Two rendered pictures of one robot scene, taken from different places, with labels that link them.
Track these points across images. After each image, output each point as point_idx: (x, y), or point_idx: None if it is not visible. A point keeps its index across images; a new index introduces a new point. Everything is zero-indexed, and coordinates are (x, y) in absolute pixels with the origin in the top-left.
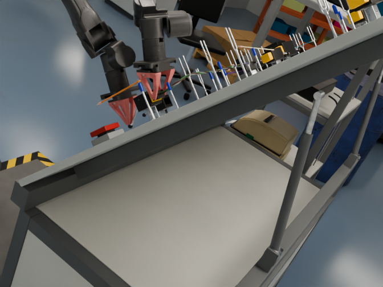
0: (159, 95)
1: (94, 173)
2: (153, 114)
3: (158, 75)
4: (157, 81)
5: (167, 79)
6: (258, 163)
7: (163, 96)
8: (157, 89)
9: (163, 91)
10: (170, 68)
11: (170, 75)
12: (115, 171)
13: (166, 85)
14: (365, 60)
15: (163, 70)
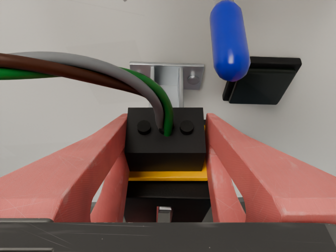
0: (182, 118)
1: None
2: (183, 104)
3: (314, 189)
4: (292, 160)
5: (98, 161)
6: None
7: (142, 108)
8: (237, 131)
9: (171, 104)
10: (59, 232)
11: (73, 171)
12: None
13: (114, 141)
14: None
15: (215, 222)
